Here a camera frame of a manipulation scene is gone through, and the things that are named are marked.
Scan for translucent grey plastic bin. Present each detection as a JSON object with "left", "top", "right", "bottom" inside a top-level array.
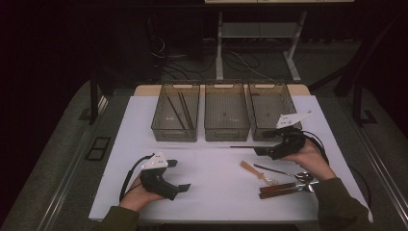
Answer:
[
  {"left": 204, "top": 82, "right": 251, "bottom": 142},
  {"left": 246, "top": 82, "right": 303, "bottom": 142},
  {"left": 150, "top": 83, "right": 201, "bottom": 142}
]

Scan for person's left hand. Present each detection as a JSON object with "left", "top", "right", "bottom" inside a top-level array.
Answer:
[{"left": 118, "top": 176, "right": 166, "bottom": 214}]

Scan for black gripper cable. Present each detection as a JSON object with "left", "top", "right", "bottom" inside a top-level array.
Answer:
[
  {"left": 301, "top": 129, "right": 331, "bottom": 167},
  {"left": 119, "top": 153, "right": 156, "bottom": 202}
]

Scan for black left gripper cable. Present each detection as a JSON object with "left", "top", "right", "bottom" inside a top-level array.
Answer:
[{"left": 119, "top": 153, "right": 156, "bottom": 202}]

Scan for black floor cables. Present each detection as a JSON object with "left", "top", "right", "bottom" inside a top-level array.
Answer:
[{"left": 150, "top": 35, "right": 219, "bottom": 82}]

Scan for white metal desk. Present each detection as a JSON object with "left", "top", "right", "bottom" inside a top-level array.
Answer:
[{"left": 204, "top": 0, "right": 355, "bottom": 84}]

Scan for white table mat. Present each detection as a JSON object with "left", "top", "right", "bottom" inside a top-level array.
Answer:
[{"left": 89, "top": 94, "right": 374, "bottom": 224}]

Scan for wooden spoon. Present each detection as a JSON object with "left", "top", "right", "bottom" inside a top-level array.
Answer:
[{"left": 240, "top": 160, "right": 279, "bottom": 187}]

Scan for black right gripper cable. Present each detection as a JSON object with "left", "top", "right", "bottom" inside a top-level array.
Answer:
[{"left": 301, "top": 129, "right": 331, "bottom": 167}]

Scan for black metal stand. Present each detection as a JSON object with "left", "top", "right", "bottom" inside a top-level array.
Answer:
[
  {"left": 309, "top": 15, "right": 402, "bottom": 127},
  {"left": 78, "top": 71, "right": 114, "bottom": 126}
]

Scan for person's right hand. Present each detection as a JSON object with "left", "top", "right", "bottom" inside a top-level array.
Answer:
[{"left": 282, "top": 142, "right": 337, "bottom": 182}]

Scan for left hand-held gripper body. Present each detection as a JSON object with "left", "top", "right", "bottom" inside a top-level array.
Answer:
[{"left": 139, "top": 151, "right": 180, "bottom": 202}]

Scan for white floor cable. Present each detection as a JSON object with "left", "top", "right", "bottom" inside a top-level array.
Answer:
[{"left": 230, "top": 50, "right": 276, "bottom": 82}]

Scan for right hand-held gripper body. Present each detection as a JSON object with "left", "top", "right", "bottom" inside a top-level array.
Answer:
[{"left": 268, "top": 110, "right": 314, "bottom": 161}]

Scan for wooden-handled metal fork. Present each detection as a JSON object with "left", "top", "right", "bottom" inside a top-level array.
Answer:
[
  {"left": 259, "top": 179, "right": 319, "bottom": 194},
  {"left": 259, "top": 184, "right": 320, "bottom": 200}
]

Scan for metal spoon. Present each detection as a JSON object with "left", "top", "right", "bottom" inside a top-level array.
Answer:
[{"left": 253, "top": 164, "right": 315, "bottom": 185}]

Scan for brown chopstick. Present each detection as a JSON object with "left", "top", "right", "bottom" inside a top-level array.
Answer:
[{"left": 166, "top": 95, "right": 188, "bottom": 130}]

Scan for metal floor rail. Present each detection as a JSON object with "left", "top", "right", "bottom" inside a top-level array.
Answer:
[
  {"left": 41, "top": 95, "right": 110, "bottom": 231},
  {"left": 352, "top": 123, "right": 408, "bottom": 219}
]

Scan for black chopstick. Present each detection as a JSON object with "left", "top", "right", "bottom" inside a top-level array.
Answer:
[{"left": 177, "top": 91, "right": 195, "bottom": 130}]

